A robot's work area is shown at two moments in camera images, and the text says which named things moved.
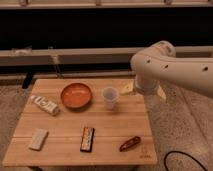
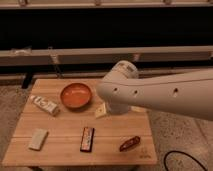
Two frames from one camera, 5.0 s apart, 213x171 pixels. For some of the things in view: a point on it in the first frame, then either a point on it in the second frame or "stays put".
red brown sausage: (130, 143) stays put
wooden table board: (82, 122) stays put
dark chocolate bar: (88, 135) stays put
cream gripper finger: (129, 88) → (100, 110)
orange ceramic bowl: (76, 96) stays put
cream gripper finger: (161, 92) → (138, 108)
